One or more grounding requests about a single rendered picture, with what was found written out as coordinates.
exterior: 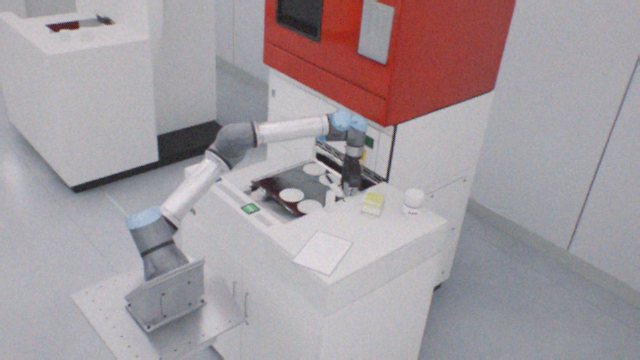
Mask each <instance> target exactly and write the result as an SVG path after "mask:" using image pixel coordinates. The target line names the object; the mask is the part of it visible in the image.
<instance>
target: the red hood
mask: <svg viewBox="0 0 640 360"><path fill-rule="evenodd" d="M515 4H516V0H264V35H263V63H264V64H266V66H269V67H271V68H273V69H274V70H276V71H278V72H280V73H283V74H285V75H287V76H289V77H291V79H292V80H294V81H297V82H299V83H301V84H303V85H305V86H307V87H310V88H311V89H313V90H315V91H317V93H319V94H321V95H324V96H326V97H327V98H329V99H331V100H333V101H335V102H338V103H340V104H342V105H344V107H345V108H347V109H349V110H352V111H354V112H356V113H358V114H360V115H362V116H363V117H366V118H368V120H370V121H372V122H374V123H376V124H378V125H381V126H382V127H384V128H386V127H389V126H392V125H395V124H398V123H401V122H404V121H408V119H411V118H414V117H416V116H419V115H423V114H426V113H429V112H432V111H436V110H438V109H441V108H444V106H448V105H451V104H454V103H457V102H459V101H463V100H466V99H469V98H472V97H476V96H479V95H481V93H484V92H488V91H491V90H494V88H495V84H496V79H497V75H499V71H500V66H501V62H502V58H503V53H504V49H505V45H506V40H507V36H508V32H509V30H510V27H511V23H512V19H513V14H514V9H515Z"/></svg>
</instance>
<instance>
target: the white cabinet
mask: <svg viewBox="0 0 640 360"><path fill-rule="evenodd" d="M181 234H182V252H183V253H185V254H188V256H190V257H191V258H193V259H195V260H198V259H201V258H204V257H205V258H206V259H205V261H206V263H205V265H207V266H209V267H211V268H214V270H215V271H216V272H217V273H218V274H219V275H220V276H221V277H223V279H224V280H225V283H226V285H228V287H229V289H230V290H231V292H232V294H233V297H234V299H235V300H236V302H237V304H238V306H239V308H240V310H242V312H243V314H244V316H245V317H246V321H245V323H243V324H240V325H238V326H236V327H235V328H233V329H231V330H229V331H226V332H224V333H222V335H221V336H219V337H217V342H214V343H213V344H212V345H213V347H214V348H215V350H217V351H218V352H219V353H220V354H221V355H222V356H223V357H224V360H418V356H419V351H420V347H421V342H422V338H423V332H424V328H425V324H426V318H427V314H428V310H429V304H430V300H431V296H433V291H432V290H434V286H435V281H436V276H437V272H438V267H439V263H440V258H441V253H442V251H440V252H438V253H436V254H434V256H433V255H432V257H430V258H428V259H426V260H425V261H423V262H421V263H418V264H417V265H415V266H413V267H411V268H410V270H408V271H405V272H404V273H402V274H400V275H398V276H397V277H395V278H393V279H390V280H389V281H387V282H385V284H383V285H382V286H380V287H377V288H375V289H374V290H372V291H370V292H368V293H367V294H364V295H362V297H360V298H359V299H357V300H355V301H353V302H352V303H349V304H347V305H346V306H344V307H342V308H340V309H339V311H336V312H334V313H332V314H331V315H329V316H327V317H325V316H322V315H321V314H320V313H319V312H318V311H317V309H316V308H314V307H313V306H312V305H311V304H309V303H308V302H307V301H305V300H304V299H303V298H302V296H301V295H300V294H299V293H297V292H295V291H294V290H293V289H292V288H291V287H290V286H288V285H287V284H286V282H285V281H284V280H283V279H281V278H279V277H278V276H277V275H276V274H275V273H274V272H273V271H271V269H270V268H269V267H267V266H266V265H265V264H262V263H261V262H259V261H258V260H257V259H256V258H255V257H253V255H252V254H250V253H249V252H248V251H247V250H246V249H245V248H244V247H242V246H241V245H239V244H238V242H237V241H236V240H235V239H233V238H232V237H231V236H230V235H229V234H228V233H227V232H224V231H223V230H222V228H221V227H220V226H219V225H218V224H217V223H215V222H214V221H213V220H211V219H210V218H209V217H208V216H206V214H205V213H204V212H203V211H202V210H201V209H200V208H197V207H196V206H195V205H194V206H193V207H192V209H191V210H190V211H189V212H188V213H187V214H185V216H184V217H183V218H182V220H181Z"/></svg>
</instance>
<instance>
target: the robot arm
mask: <svg viewBox="0 0 640 360"><path fill-rule="evenodd" d="M365 132H367V120H366V118H364V117H363V116H360V115H353V116H352V115H350V113H349V112H348V111H346V110H343V109H340V110H336V111H335V112H333V113H329V114H321V115H314V116H306V117H298V118H290V120H282V121H274V122H265V123H256V122H255V121H251V122H244V123H236V124H230V125H227V126H224V127H223V128H221V129H220V131H219V132H218V135H217V138H216V141H215V142H214V143H213V144H211V145H210V146H209V148H208V149H207V151H206V152H205V154H206V157H205V158H204V160H203V162H202V163H201V164H200V165H198V166H197V167H196V168H195V169H194V170H193V171H192V173H191V175H190V176H189V177H188V178H187V179H186V180H184V181H183V182H182V183H181V184H180V186H179V187H178V189H177V190H176V191H175V192H174V193H173V194H171V195H170V196H169V197H168V199H167V200H166V202H165V203H164V204H163V205H162V206H161V207H157V206H154V207H151V208H149V209H145V210H143V211H140V212H138V213H136V215H133V216H130V217H128V218H127V219H126V224H127V229H128V230H129V232H130V234H131V236H132V239H133V242H135V244H136V246H137V249H138V251H139V253H140V256H141V259H142V261H143V271H144V279H145V283H146V282H149V281H151V279H154V278H156V277H158V276H160V275H164V274H166V273H168V272H171V271H173V270H176V269H179V267H181V266H183V265H185V264H189V263H190V261H189V259H188V258H187V257H185V256H184V254H183V252H182V251H181V250H180V249H179V248H178V247H177V245H176V243H175V240H174V238H172V236H174V234H175V233H176V232H177V231H178V230H179V222H180V221H181V220H182V218H183V217H184V216H185V214H187V213H188V212H189V211H190V210H191V209H192V207H193V206H194V205H195V204H196V203H197V201H198V200H200V199H201V197H202V196H203V195H204V194H205V193H206V192H207V191H208V190H209V189H210V186H211V185H213V184H214V183H215V182H216V181H217V180H218V179H219V177H220V176H221V175H222V173H224V172H230V171H231V170H232V169H233V168H234V167H235V165H237V164H238V163H241V162H242V160H243V159H244V157H245V155H246V152H247V150H250V149H256V148H259V145H260V144H265V143H272V142H279V141H287V140H294V139H302V138H310V137H317V139H318V141H320V142H335V141H346V145H344V148H345V157H346V158H347V159H346V160H343V163H342V175H341V180H340V182H341V186H342V190H343V192H344V195H345V197H349V196H352V195H354V194H356V193H357V192H358V191H359V189H360V187H361V185H362V178H363V177H362V176H361V173H362V171H361V166H360V162H359V160H358V159H361V158H362V154H363V151H364V141H365ZM349 187H352V190H350V195H349Z"/></svg>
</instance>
